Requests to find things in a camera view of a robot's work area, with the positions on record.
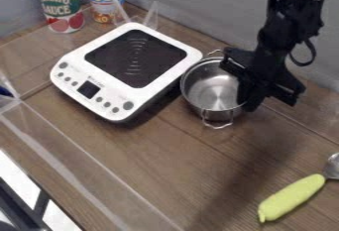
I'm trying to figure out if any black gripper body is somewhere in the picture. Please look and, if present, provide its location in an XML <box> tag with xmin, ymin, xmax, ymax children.
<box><xmin>220</xmin><ymin>43</ymin><xmax>305</xmax><ymax>91</ymax></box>

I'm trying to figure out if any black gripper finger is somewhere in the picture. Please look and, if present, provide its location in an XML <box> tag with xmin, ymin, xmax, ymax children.
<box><xmin>272</xmin><ymin>85</ymin><xmax>305</xmax><ymax>106</ymax></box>
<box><xmin>237</xmin><ymin>77</ymin><xmax>270</xmax><ymax>112</ymax></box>

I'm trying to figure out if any silver metal pot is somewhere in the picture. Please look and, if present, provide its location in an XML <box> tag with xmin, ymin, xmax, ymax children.
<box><xmin>180</xmin><ymin>50</ymin><xmax>245</xmax><ymax>130</ymax></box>

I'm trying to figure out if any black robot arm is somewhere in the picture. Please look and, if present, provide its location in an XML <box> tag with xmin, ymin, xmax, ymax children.
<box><xmin>220</xmin><ymin>0</ymin><xmax>324</xmax><ymax>112</ymax></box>

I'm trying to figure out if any white and black stove top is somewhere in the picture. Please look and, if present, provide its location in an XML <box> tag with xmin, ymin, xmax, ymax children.
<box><xmin>50</xmin><ymin>23</ymin><xmax>202</xmax><ymax>123</ymax></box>

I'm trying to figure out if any tomato sauce can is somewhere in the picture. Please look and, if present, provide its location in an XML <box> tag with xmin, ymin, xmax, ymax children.
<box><xmin>39</xmin><ymin>0</ymin><xmax>85</xmax><ymax>34</ymax></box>

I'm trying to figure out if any clear acrylic barrier panel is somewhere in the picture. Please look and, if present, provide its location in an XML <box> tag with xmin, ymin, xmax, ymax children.
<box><xmin>0</xmin><ymin>71</ymin><xmax>185</xmax><ymax>231</ymax></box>

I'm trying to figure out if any yellow handled metal spoon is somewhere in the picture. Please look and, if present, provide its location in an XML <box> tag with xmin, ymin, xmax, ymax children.
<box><xmin>256</xmin><ymin>153</ymin><xmax>339</xmax><ymax>223</ymax></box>

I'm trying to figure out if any black metal frame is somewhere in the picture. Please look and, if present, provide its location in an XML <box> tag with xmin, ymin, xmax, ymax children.
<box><xmin>0</xmin><ymin>177</ymin><xmax>51</xmax><ymax>231</ymax></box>

